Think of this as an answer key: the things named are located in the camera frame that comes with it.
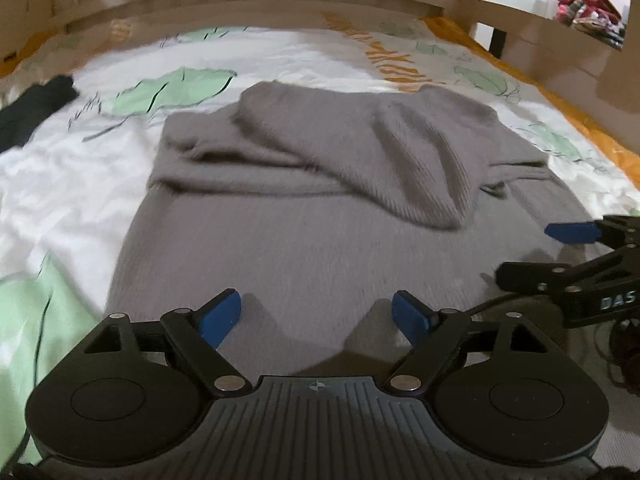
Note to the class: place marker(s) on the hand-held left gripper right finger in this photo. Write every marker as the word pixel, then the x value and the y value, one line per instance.
pixel 410 315

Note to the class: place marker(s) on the grey knit hoodie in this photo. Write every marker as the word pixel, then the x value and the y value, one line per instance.
pixel 310 240

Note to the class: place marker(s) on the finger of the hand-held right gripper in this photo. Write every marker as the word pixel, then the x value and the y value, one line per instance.
pixel 530 275
pixel 572 231

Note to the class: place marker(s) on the leaf-print white duvet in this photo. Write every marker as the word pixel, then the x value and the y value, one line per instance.
pixel 65 175

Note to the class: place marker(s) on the black cloth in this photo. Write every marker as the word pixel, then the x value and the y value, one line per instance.
pixel 35 105

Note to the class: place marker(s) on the pile of colourful clothes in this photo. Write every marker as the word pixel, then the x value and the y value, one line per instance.
pixel 587 10

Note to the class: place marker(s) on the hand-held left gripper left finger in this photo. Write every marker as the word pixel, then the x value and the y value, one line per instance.
pixel 220 315

